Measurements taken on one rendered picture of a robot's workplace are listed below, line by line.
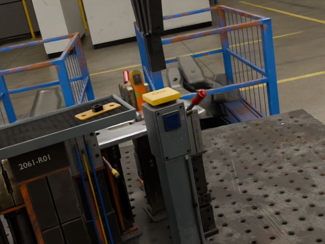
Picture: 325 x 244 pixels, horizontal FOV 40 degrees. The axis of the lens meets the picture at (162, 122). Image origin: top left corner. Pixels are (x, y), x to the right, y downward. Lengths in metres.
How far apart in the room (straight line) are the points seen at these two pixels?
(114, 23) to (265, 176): 7.58
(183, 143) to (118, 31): 8.03
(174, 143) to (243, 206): 0.50
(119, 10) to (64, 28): 1.11
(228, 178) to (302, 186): 0.24
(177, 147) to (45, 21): 8.11
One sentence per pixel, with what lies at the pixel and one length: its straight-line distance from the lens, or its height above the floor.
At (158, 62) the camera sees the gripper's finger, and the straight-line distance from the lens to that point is 0.86.
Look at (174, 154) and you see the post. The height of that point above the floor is 1.04.
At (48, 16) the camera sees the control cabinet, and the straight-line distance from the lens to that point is 8.90.
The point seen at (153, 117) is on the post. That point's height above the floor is 1.13.
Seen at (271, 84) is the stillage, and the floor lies 0.52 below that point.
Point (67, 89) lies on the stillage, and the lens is 2.89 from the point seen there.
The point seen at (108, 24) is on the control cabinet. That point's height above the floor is 0.42.
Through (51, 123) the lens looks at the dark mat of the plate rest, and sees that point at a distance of 0.85.
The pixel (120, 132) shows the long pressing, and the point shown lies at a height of 1.00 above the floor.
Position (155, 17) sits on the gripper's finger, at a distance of 0.81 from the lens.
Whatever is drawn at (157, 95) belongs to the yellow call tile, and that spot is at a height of 1.16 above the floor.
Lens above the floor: 1.41
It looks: 20 degrees down
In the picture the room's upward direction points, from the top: 11 degrees counter-clockwise
